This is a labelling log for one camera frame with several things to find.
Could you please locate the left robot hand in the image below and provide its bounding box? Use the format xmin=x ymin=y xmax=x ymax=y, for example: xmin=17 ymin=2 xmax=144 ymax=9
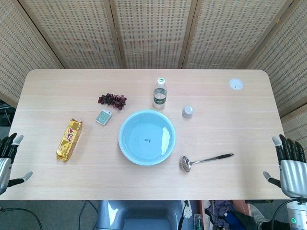
xmin=0 ymin=133 xmax=33 ymax=195

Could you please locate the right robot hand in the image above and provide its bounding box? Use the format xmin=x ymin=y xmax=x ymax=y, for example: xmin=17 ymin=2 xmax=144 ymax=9
xmin=263 ymin=134 xmax=307 ymax=199

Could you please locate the stainless steel ladle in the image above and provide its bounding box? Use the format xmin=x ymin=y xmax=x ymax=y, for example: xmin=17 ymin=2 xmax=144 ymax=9
xmin=180 ymin=153 xmax=235 ymax=173

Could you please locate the light blue plastic basin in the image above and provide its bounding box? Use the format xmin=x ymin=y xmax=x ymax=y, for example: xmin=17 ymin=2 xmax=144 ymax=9
xmin=118 ymin=109 xmax=176 ymax=166

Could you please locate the clear water bottle green label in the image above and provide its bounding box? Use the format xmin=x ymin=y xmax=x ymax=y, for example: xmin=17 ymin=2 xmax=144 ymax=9
xmin=153 ymin=77 xmax=167 ymax=110

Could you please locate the black bag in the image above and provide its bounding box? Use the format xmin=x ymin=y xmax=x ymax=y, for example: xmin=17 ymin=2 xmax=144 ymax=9
xmin=225 ymin=210 xmax=259 ymax=230

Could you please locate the gold biscuit package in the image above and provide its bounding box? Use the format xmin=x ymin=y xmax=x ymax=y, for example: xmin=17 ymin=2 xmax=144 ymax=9
xmin=56 ymin=118 xmax=83 ymax=163

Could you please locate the pile of clothes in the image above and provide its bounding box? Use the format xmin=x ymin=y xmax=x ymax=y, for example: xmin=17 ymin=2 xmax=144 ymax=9
xmin=205 ymin=200 xmax=240 ymax=228

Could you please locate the small green bottle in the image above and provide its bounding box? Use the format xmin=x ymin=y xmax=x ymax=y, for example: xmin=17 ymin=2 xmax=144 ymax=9
xmin=193 ymin=213 xmax=203 ymax=230

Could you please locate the small green card box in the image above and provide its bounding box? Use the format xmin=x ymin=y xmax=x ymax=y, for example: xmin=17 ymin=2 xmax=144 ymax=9
xmin=95 ymin=109 xmax=112 ymax=126

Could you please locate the small white jar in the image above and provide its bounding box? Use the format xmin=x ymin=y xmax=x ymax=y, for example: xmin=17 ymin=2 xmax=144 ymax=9
xmin=181 ymin=105 xmax=194 ymax=118

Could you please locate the bunch of red grapes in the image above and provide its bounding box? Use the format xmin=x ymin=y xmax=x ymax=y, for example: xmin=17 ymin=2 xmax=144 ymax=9
xmin=97 ymin=93 xmax=128 ymax=111

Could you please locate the grey robot torso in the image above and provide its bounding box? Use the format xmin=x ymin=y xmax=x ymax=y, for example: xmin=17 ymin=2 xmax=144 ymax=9
xmin=95 ymin=200 xmax=187 ymax=230

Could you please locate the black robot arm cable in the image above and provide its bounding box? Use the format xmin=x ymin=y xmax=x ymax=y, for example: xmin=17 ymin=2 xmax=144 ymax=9
xmin=272 ymin=199 xmax=293 ymax=230

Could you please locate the black floor cable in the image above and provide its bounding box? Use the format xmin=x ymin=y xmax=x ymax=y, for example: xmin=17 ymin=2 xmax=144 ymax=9
xmin=0 ymin=207 xmax=43 ymax=230

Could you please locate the white table cable grommet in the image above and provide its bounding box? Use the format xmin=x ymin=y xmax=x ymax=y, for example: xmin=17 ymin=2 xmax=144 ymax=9
xmin=229 ymin=78 xmax=244 ymax=91

